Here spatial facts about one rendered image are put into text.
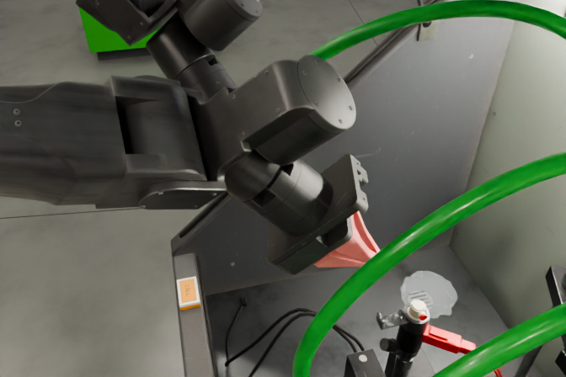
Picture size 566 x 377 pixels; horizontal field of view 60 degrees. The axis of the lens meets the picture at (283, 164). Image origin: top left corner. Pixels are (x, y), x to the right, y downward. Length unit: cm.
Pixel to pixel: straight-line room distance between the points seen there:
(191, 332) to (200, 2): 46
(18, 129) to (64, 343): 175
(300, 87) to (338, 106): 4
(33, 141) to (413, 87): 59
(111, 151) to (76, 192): 3
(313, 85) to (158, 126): 10
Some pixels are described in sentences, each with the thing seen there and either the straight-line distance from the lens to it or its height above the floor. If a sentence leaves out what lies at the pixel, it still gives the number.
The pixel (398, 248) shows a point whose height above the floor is 133.
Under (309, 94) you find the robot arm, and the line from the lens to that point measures 31.
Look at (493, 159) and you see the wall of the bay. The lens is 89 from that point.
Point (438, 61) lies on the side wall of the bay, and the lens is 77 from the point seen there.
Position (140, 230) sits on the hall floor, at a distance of 231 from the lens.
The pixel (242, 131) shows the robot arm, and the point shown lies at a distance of 32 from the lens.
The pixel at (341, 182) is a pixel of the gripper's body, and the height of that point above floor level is 131.
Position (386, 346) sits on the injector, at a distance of 60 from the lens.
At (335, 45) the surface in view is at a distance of 45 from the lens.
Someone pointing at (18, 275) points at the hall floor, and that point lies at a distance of 231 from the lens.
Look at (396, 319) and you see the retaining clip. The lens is 57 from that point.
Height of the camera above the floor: 157
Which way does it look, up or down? 37 degrees down
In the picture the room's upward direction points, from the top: straight up
